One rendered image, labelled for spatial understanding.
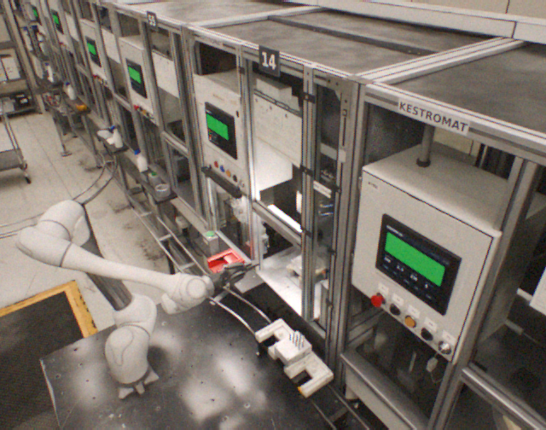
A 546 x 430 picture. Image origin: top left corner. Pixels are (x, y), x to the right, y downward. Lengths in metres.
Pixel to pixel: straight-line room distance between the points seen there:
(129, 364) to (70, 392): 0.35
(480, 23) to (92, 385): 2.23
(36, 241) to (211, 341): 0.97
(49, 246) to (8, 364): 1.84
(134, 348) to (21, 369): 1.53
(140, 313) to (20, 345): 1.61
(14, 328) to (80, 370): 1.47
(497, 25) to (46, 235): 1.83
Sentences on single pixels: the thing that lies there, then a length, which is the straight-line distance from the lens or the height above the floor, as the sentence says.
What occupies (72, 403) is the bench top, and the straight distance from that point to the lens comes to 2.21.
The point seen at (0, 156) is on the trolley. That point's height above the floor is 0.26.
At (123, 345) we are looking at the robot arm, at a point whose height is 0.94.
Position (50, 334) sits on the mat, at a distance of 3.53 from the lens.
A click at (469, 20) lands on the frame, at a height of 2.07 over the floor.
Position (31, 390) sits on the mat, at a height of 0.01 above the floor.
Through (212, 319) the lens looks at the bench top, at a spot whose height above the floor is 0.68.
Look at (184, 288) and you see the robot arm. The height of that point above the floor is 1.33.
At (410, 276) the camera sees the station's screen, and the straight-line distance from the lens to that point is 1.26.
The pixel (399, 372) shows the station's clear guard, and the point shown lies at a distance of 1.64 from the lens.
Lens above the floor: 2.38
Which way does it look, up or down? 34 degrees down
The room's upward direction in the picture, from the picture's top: 2 degrees counter-clockwise
